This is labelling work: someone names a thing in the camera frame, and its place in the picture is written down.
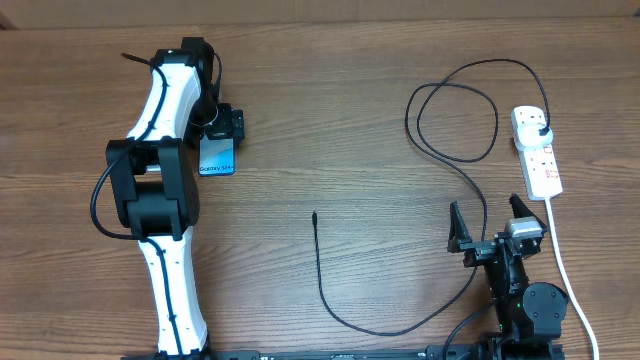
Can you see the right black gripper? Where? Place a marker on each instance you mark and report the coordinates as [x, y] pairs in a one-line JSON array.
[[477, 250]]

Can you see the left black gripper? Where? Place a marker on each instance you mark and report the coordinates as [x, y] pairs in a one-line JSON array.
[[229, 125]]

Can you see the blue Galaxy smartphone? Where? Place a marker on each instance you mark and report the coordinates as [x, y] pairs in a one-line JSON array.
[[216, 157]]

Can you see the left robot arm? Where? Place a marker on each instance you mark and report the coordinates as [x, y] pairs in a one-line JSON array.
[[184, 131]]

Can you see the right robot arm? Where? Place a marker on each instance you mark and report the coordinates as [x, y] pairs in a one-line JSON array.
[[529, 314]]

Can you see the white charger plug adapter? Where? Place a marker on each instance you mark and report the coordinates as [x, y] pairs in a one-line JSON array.
[[530, 136]]

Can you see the white power strip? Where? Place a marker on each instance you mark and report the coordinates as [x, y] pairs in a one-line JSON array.
[[539, 166]]

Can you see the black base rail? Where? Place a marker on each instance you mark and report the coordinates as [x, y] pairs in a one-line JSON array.
[[431, 352]]

